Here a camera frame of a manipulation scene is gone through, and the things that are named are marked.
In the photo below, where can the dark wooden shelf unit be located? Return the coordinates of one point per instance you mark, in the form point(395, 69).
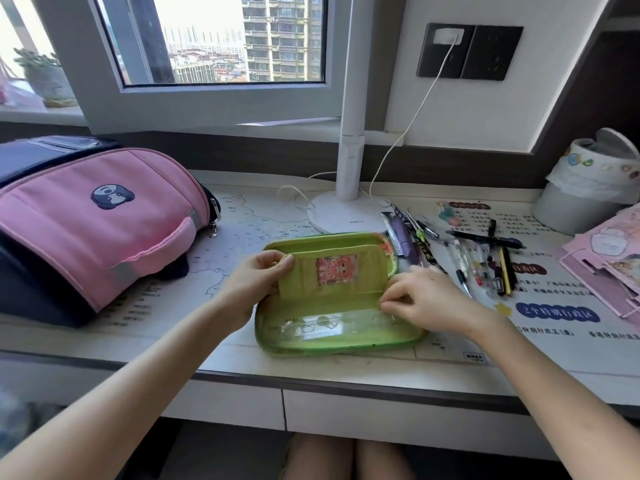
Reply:
point(600, 84)

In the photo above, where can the pile of pens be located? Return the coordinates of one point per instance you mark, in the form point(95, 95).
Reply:
point(502, 269)

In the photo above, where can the person's left leg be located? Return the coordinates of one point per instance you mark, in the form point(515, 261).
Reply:
point(320, 459)

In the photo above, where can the potted succulent plant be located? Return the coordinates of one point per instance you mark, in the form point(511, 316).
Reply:
point(50, 84)

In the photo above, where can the person's left forearm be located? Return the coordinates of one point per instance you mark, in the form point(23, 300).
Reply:
point(125, 394)

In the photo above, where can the grey bin with white liner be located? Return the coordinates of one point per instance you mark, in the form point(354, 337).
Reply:
point(565, 209)

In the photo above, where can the white charger plug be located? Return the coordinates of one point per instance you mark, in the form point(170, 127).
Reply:
point(447, 36)

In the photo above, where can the person's right hand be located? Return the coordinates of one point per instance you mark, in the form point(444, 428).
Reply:
point(435, 299)

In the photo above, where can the clear grey ruler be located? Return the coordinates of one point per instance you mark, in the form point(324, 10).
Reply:
point(390, 232)

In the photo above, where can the printed desk mat with map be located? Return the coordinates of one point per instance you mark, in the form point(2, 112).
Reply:
point(240, 219)

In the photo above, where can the person's leg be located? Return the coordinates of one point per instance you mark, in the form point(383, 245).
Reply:
point(382, 462)
point(320, 459)

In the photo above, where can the white desk lamp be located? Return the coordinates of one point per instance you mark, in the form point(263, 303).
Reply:
point(350, 159)

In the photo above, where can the person's right leg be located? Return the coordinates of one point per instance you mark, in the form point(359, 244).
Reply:
point(382, 462)

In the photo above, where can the green pencil case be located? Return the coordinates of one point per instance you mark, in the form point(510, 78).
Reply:
point(300, 279)

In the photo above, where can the white framed window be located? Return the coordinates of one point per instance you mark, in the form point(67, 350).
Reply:
point(200, 104)

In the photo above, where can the person's right forearm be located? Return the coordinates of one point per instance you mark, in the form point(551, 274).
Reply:
point(550, 394)

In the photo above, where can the pink and navy backpack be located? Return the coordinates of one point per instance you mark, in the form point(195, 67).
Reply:
point(100, 234)

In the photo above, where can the pink cardboard organizer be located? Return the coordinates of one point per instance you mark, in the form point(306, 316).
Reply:
point(610, 249)

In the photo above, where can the person's left hand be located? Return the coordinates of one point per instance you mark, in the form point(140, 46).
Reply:
point(250, 289)

